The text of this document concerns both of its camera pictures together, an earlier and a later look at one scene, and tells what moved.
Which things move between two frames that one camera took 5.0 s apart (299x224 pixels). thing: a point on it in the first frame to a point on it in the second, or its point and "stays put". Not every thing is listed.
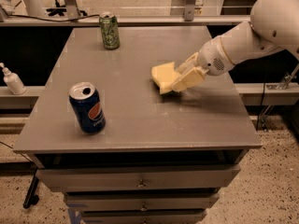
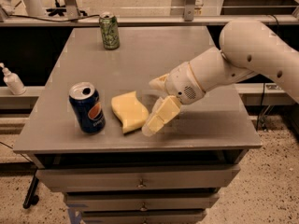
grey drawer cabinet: (162, 158) stays put
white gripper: (212, 58) to (181, 83)
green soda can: (109, 25) stays put
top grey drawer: (139, 177) stays put
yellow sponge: (163, 75) to (129, 110)
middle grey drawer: (141, 201) stays put
